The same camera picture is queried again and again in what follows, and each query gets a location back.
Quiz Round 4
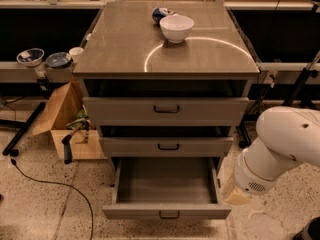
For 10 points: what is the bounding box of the grey drawer cabinet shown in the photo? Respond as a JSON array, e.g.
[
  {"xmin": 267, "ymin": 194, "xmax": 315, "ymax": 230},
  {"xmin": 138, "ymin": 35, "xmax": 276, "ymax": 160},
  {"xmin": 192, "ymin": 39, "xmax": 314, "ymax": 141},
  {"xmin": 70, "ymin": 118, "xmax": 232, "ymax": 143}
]
[{"xmin": 72, "ymin": 0, "xmax": 261, "ymax": 192}]

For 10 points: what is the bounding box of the black pole on floor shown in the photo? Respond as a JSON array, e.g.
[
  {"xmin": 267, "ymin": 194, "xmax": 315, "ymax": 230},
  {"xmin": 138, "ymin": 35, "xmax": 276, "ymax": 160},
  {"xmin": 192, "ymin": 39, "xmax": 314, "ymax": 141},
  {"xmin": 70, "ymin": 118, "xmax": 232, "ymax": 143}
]
[{"xmin": 0, "ymin": 102, "xmax": 45, "ymax": 157}]

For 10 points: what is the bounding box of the black floor cable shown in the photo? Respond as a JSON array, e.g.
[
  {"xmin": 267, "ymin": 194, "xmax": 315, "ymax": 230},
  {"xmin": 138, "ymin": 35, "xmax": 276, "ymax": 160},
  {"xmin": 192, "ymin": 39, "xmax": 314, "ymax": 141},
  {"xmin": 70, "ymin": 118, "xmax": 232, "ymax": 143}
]
[{"xmin": 9, "ymin": 157, "xmax": 95, "ymax": 240}]

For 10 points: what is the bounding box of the white cup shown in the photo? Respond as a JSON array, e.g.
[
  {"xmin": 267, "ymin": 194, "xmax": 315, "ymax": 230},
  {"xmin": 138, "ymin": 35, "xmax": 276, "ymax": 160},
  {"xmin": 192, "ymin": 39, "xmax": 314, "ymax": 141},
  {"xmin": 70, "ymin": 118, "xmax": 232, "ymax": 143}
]
[{"xmin": 69, "ymin": 47, "xmax": 84, "ymax": 63}]

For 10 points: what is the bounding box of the cardboard box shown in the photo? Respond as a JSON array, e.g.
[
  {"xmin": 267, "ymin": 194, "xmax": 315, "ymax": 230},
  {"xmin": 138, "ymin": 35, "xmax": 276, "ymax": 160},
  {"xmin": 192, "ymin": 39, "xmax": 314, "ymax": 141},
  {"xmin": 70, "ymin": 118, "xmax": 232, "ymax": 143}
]
[{"xmin": 32, "ymin": 83, "xmax": 104, "ymax": 160}]

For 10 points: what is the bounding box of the black stand with cables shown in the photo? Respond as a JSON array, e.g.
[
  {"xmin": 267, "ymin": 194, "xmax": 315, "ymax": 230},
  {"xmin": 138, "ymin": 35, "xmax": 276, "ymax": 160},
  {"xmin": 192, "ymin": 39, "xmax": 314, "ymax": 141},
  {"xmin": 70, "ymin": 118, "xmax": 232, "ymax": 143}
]
[{"xmin": 238, "ymin": 50, "xmax": 320, "ymax": 148}]

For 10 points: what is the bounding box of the black handled tool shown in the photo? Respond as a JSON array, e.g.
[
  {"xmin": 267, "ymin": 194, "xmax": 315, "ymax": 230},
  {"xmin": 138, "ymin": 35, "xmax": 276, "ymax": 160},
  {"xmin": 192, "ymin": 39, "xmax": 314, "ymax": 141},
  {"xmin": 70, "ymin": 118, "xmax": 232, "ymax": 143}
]
[{"xmin": 62, "ymin": 124, "xmax": 84, "ymax": 164}]

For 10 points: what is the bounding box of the grey drawer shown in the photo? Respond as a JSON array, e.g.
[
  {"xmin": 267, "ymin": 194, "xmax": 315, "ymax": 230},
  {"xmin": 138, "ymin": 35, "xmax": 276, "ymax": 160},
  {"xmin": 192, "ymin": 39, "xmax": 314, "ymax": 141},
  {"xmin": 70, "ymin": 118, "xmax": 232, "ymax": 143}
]
[
  {"xmin": 83, "ymin": 97, "xmax": 248, "ymax": 126},
  {"xmin": 103, "ymin": 157, "xmax": 231, "ymax": 220},
  {"xmin": 100, "ymin": 137, "xmax": 233, "ymax": 157}
]

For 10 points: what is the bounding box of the dark blue plate bowl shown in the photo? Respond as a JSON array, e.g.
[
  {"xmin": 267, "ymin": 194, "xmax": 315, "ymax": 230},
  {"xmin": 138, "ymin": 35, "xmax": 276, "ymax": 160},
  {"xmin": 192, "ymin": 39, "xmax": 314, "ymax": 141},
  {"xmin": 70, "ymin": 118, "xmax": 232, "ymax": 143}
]
[{"xmin": 45, "ymin": 52, "xmax": 72, "ymax": 68}]

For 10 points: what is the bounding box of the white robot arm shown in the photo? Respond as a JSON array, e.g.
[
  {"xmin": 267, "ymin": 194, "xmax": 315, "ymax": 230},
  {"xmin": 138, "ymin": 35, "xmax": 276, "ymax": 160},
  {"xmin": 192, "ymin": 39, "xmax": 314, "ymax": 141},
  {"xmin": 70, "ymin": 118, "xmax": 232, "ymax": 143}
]
[{"xmin": 222, "ymin": 106, "xmax": 320, "ymax": 205}]

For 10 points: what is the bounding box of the blue patterned bowl on cabinet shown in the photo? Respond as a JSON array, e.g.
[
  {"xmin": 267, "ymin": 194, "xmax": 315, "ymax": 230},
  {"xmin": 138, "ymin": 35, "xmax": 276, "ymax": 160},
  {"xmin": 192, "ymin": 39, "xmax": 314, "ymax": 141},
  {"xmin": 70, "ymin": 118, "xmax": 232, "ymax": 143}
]
[{"xmin": 152, "ymin": 7, "xmax": 176, "ymax": 24}]

